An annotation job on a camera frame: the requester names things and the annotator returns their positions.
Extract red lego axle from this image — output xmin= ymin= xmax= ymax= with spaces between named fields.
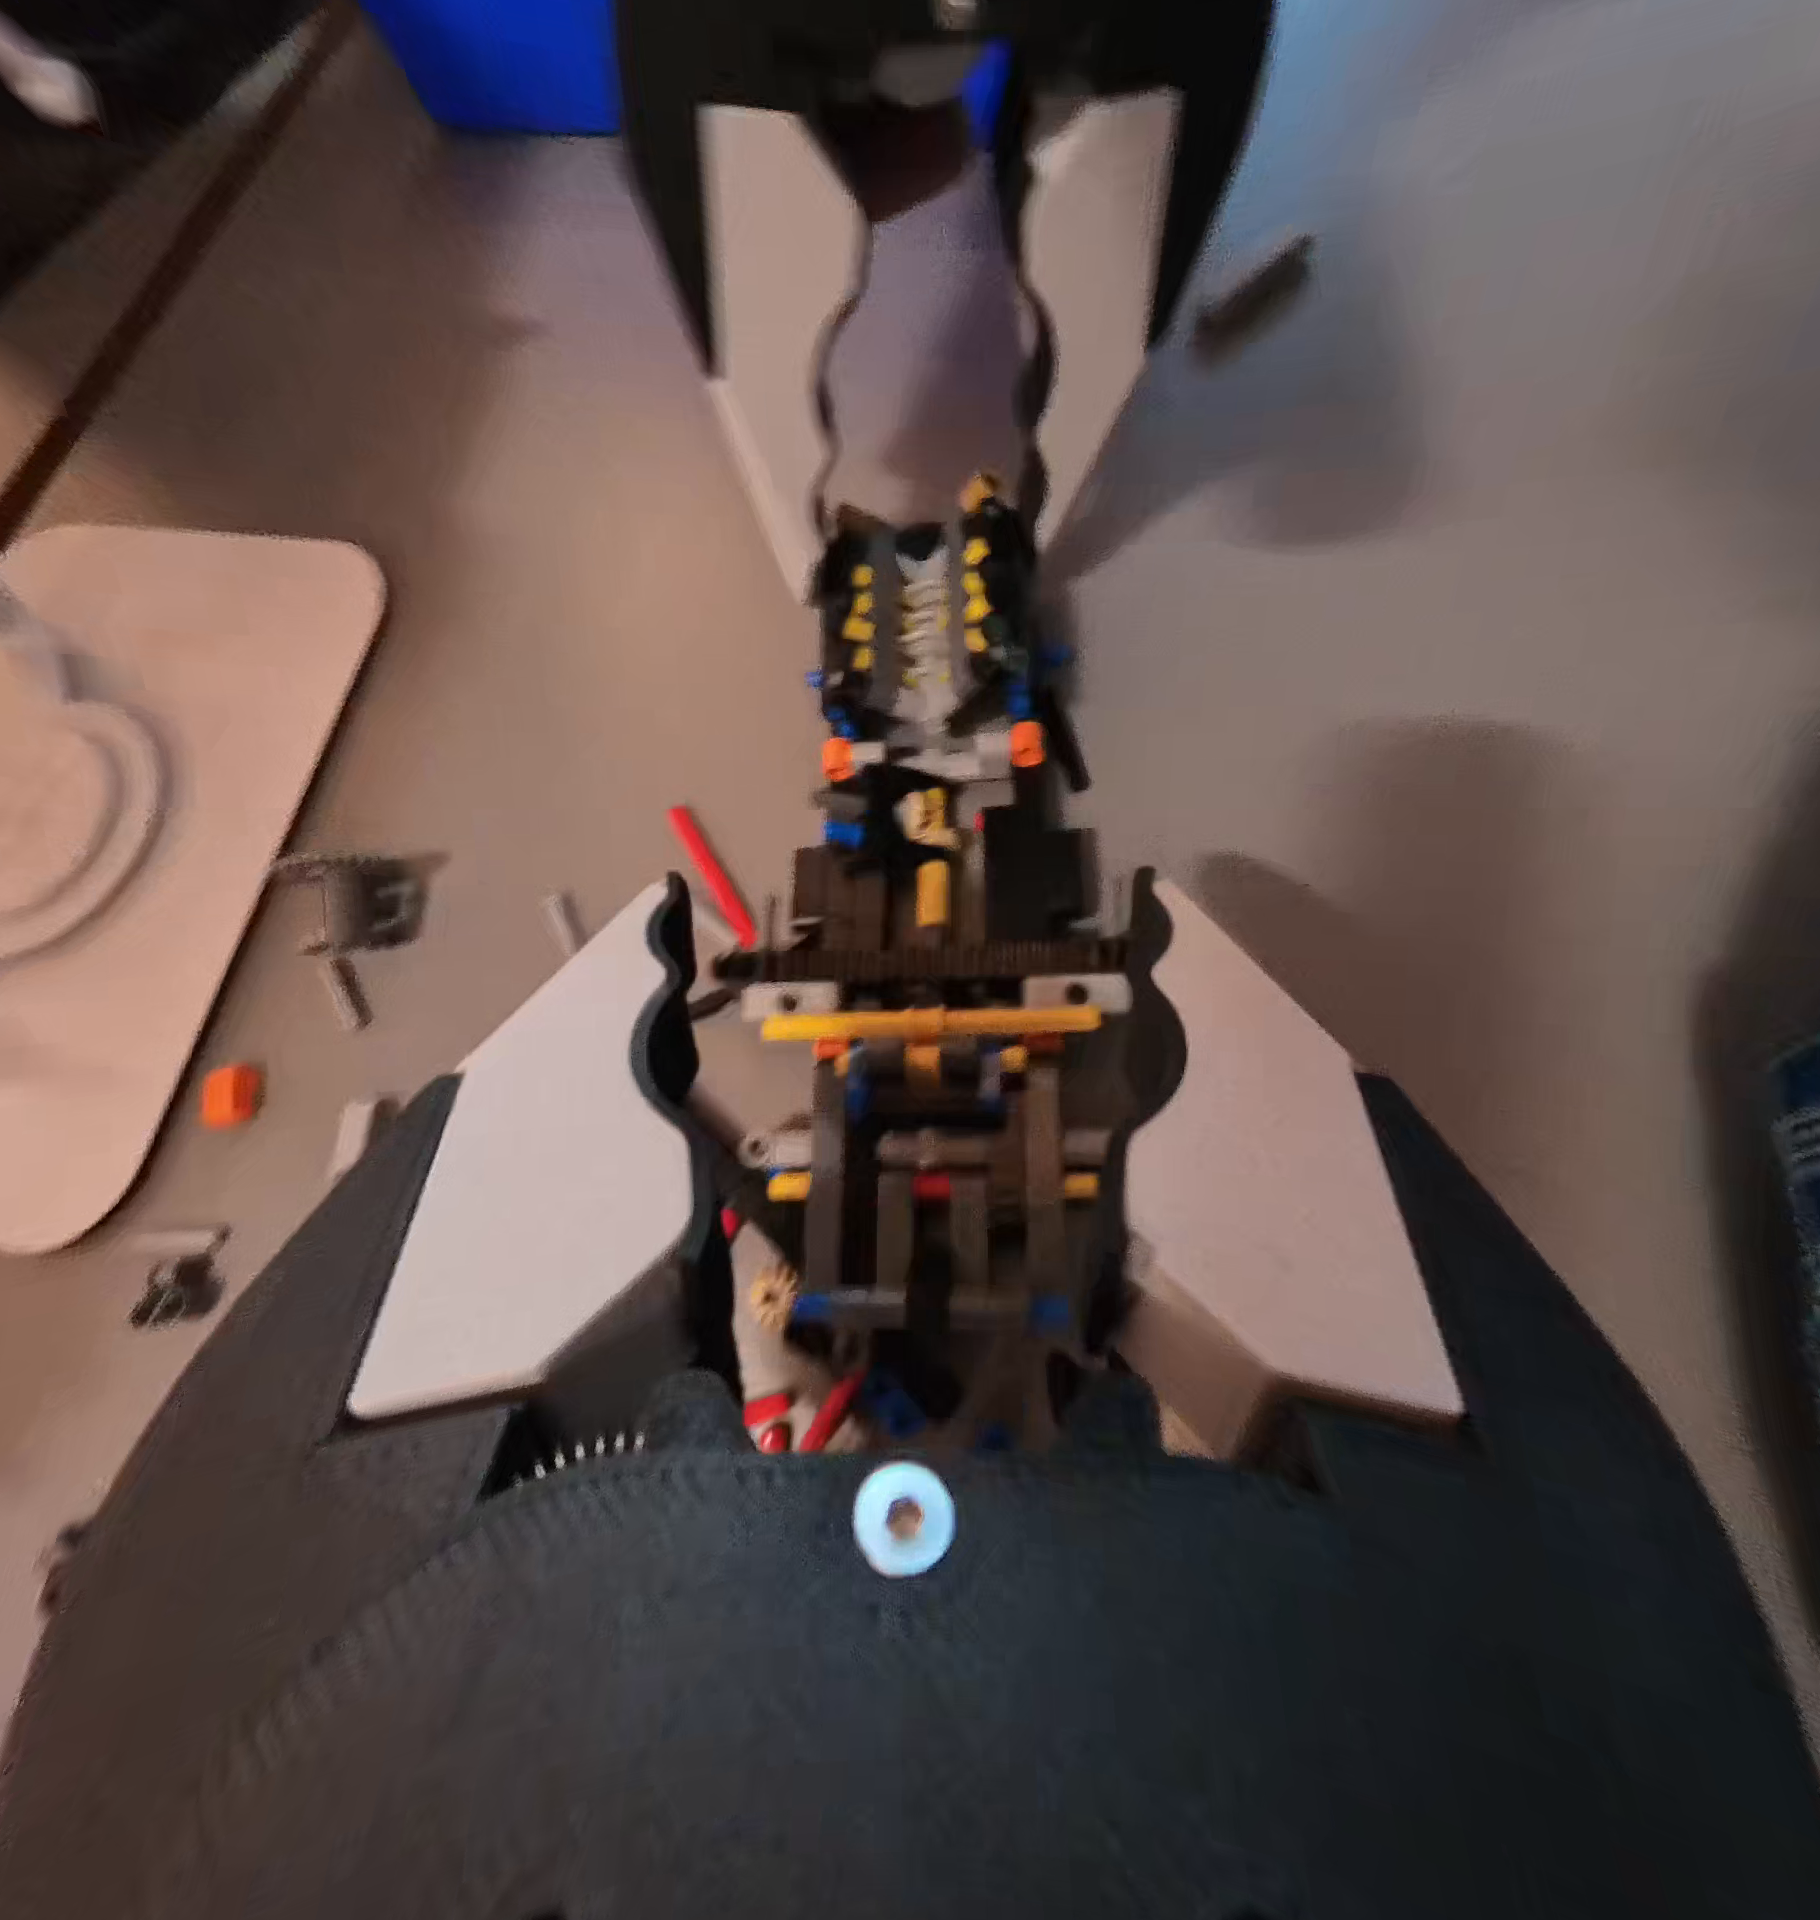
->
xmin=666 ymin=806 xmax=761 ymax=950

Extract white tipped thin cord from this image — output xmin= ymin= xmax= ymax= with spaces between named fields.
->
xmin=0 ymin=14 xmax=103 ymax=131

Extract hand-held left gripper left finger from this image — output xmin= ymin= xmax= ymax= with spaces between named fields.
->
xmin=344 ymin=871 xmax=746 ymax=1449

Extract white book stand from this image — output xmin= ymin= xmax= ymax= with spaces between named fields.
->
xmin=0 ymin=576 xmax=176 ymax=1029

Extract person's right hand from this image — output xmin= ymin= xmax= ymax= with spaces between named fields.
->
xmin=834 ymin=96 xmax=994 ymax=219

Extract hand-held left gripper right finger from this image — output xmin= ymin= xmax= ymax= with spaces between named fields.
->
xmin=1091 ymin=868 xmax=1468 ymax=1456

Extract grey short lego beam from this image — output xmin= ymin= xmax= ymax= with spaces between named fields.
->
xmin=1190 ymin=232 xmax=1320 ymax=344

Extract grey lego connector pieces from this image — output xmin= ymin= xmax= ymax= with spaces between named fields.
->
xmin=130 ymin=1230 xmax=233 ymax=1332

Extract lego car chassis assembly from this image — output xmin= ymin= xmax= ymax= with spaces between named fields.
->
xmin=692 ymin=777 xmax=1150 ymax=1458

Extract grey lego differential gear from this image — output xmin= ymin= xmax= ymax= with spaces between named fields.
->
xmin=272 ymin=851 xmax=434 ymax=963

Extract long blue parts bin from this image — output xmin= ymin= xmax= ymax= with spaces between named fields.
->
xmin=363 ymin=0 xmax=626 ymax=140

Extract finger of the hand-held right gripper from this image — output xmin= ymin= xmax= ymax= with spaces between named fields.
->
xmin=1019 ymin=88 xmax=1184 ymax=550
xmin=695 ymin=103 xmax=870 ymax=601

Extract white rounded base board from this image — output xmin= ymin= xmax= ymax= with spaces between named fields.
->
xmin=0 ymin=525 xmax=389 ymax=1254

